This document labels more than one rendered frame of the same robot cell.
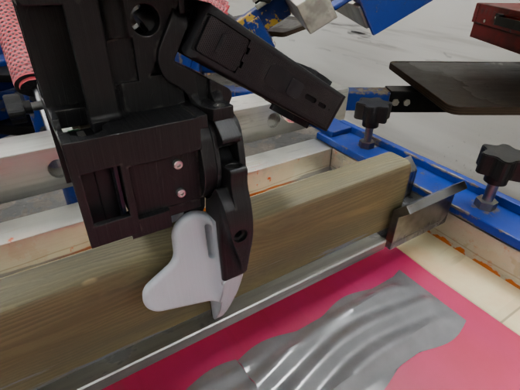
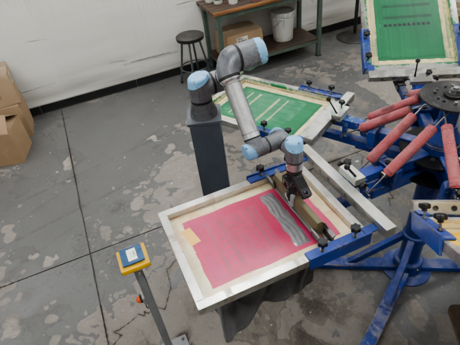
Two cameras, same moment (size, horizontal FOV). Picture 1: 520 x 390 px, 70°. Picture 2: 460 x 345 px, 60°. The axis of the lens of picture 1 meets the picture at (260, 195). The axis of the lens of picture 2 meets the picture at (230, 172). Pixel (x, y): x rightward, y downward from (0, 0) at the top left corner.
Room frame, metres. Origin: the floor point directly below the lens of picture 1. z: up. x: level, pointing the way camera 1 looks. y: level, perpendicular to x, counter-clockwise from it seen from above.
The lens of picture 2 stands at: (0.24, -1.31, 2.32)
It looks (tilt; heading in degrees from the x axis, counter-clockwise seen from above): 39 degrees down; 104
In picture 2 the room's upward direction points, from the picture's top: 8 degrees counter-clockwise
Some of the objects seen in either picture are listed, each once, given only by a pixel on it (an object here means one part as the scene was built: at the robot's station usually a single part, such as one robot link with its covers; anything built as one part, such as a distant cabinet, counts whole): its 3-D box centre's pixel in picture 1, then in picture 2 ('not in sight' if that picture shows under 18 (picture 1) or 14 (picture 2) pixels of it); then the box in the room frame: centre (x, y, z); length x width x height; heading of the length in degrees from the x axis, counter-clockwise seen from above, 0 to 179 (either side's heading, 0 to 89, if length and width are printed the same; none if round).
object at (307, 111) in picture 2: not in sight; (286, 100); (0.10, 0.91, 1.05); 1.08 x 0.61 x 0.23; 153
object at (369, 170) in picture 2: not in sight; (360, 177); (0.49, 0.23, 1.02); 0.17 x 0.06 x 0.05; 33
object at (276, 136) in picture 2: not in sight; (277, 140); (0.11, 0.12, 1.31); 0.11 x 0.11 x 0.08; 37
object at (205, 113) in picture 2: not in sight; (202, 105); (-0.32, 0.52, 1.25); 0.15 x 0.15 x 0.10
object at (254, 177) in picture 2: not in sight; (274, 174); (0.07, 0.29, 0.97); 0.30 x 0.05 x 0.07; 33
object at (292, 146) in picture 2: not in sight; (294, 149); (0.18, 0.06, 1.31); 0.09 x 0.08 x 0.11; 127
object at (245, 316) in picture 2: not in sight; (270, 294); (0.09, -0.28, 0.74); 0.46 x 0.04 x 0.42; 33
